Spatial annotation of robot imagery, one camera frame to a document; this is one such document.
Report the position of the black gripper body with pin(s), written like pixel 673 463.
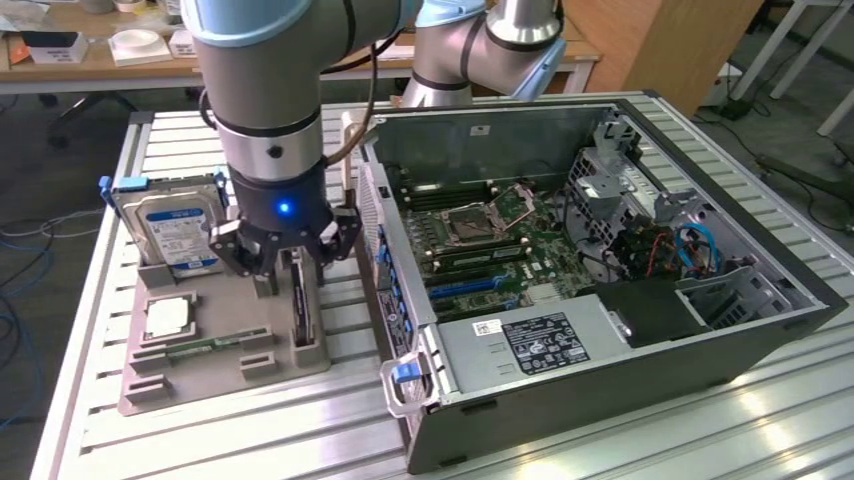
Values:
pixel 283 200

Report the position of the white tape roll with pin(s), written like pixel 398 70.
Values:
pixel 127 6

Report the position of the orange box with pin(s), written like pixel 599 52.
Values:
pixel 19 54

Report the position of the white paper stack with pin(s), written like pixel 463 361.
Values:
pixel 394 54

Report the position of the white labelled cardboard box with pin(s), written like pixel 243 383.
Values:
pixel 182 47

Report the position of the installed RAM stick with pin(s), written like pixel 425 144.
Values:
pixel 481 256

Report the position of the grey cup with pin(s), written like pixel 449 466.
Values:
pixel 96 6

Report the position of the wooden cabinet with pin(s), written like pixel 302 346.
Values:
pixel 668 50

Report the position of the wooden desk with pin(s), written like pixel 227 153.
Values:
pixel 67 75
pixel 394 70

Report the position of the metal socket cover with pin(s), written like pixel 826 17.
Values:
pixel 517 205

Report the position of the open black PC case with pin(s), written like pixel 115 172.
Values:
pixel 601 400

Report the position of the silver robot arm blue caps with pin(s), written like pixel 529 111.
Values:
pixel 267 75

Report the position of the silver CPU chip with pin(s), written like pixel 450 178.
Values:
pixel 167 320

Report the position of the small silver chipset heatsink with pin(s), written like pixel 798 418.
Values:
pixel 547 295

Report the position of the hard disk in blue caddy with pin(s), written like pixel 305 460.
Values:
pixel 177 235

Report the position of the green motherboard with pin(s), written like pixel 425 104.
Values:
pixel 547 250

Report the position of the grey power supply unit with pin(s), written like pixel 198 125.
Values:
pixel 481 360

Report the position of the grey parts rack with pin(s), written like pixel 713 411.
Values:
pixel 221 360

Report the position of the blue expansion slot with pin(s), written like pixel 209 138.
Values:
pixel 467 288

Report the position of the white table frame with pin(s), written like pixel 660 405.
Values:
pixel 809 50

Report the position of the CPU socket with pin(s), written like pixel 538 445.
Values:
pixel 470 225

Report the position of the black office chair base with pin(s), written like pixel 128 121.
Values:
pixel 67 117

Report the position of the grey metal disk bay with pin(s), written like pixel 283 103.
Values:
pixel 734 300

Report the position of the white square box round hole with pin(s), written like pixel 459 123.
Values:
pixel 140 52

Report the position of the white power box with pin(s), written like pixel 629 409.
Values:
pixel 726 85

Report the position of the graphics card with metal bracket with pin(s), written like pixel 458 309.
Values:
pixel 303 310

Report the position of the green RAM stick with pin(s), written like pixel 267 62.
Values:
pixel 201 345

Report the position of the white box black lid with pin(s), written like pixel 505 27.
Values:
pixel 56 54

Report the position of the perforated metal drive cage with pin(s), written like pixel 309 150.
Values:
pixel 601 195

